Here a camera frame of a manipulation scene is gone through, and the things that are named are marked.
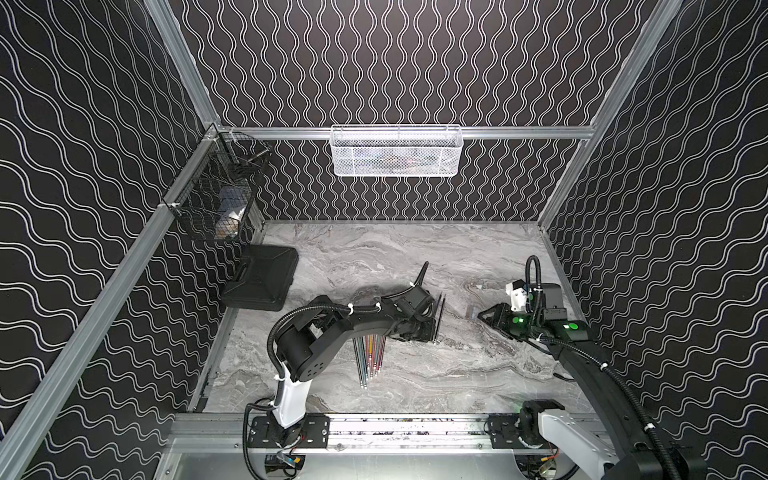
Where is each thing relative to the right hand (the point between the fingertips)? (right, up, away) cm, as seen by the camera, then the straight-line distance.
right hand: (484, 315), depth 81 cm
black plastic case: (-67, +9, +17) cm, 70 cm away
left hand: (-12, -7, +8) cm, 16 cm away
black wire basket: (-81, +38, +14) cm, 90 cm away
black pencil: (-9, -4, +14) cm, 17 cm away
